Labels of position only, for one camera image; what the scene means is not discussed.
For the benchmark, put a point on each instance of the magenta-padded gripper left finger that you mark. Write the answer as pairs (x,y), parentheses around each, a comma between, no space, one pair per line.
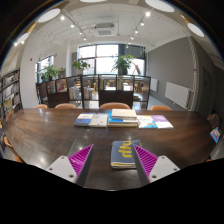
(61,166)

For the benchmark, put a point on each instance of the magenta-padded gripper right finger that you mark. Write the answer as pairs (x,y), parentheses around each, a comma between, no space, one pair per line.
(165,166)

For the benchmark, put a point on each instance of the purple and white magazine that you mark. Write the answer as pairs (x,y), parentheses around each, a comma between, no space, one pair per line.
(162,121)

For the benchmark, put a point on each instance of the white and blue magazine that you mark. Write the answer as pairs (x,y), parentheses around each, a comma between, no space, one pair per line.
(146,122)

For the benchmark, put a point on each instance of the blue book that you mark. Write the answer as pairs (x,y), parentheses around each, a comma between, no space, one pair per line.
(83,120)

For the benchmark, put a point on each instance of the thick blue-covered book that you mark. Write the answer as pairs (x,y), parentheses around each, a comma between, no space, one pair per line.
(115,122)

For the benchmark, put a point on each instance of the beige book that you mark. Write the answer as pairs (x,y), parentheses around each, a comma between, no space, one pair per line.
(124,114)

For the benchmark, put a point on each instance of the large white radiator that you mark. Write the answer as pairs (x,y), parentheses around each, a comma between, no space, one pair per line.
(178,94)

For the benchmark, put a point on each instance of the group of orange chairs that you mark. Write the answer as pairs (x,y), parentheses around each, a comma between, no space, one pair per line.
(115,106)

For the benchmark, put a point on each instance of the dark open shelf unit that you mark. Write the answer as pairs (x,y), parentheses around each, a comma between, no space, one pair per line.
(115,96)

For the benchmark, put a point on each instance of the potted plant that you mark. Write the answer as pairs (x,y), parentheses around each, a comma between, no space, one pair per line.
(123,62)
(50,71)
(80,64)

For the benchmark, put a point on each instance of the ceiling air conditioner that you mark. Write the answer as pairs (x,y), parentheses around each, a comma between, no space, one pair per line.
(105,30)

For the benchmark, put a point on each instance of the group of ceiling spotlights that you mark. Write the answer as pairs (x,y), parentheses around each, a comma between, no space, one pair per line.
(147,14)

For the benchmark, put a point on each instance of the small white wall radiator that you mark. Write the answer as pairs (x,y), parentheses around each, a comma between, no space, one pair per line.
(154,85)

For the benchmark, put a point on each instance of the tall wall bookshelf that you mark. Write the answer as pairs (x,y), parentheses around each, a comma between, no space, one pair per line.
(10,96)

